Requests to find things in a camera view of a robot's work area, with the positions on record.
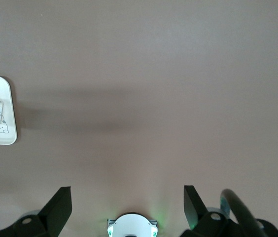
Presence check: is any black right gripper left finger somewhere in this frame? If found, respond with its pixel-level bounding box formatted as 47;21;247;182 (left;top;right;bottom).
0;186;73;237

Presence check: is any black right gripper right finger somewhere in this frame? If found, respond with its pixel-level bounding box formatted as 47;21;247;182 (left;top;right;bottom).
183;185;278;237

